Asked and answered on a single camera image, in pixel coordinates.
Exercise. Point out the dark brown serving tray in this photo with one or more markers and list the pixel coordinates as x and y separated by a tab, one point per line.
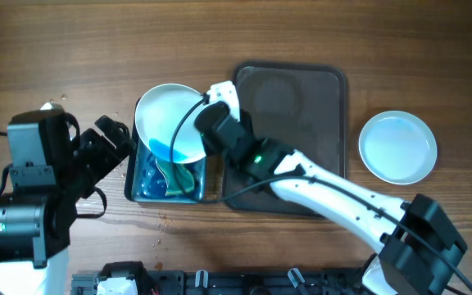
302	105

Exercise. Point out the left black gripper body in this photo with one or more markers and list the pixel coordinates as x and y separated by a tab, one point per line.
95	158

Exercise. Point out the white plate top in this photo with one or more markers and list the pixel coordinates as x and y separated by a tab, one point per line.
163	126

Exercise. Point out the white plate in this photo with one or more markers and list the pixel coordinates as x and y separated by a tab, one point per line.
398	147
163	126

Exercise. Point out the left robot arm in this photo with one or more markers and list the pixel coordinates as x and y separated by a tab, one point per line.
54	165

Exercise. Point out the green scouring sponge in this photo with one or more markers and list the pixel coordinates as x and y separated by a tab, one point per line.
179	180

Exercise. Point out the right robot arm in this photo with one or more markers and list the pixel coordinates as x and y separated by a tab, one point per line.
417	249

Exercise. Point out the black tub blue water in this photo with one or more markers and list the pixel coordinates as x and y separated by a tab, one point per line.
146	183

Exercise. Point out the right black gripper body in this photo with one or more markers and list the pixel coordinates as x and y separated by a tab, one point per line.
208	147

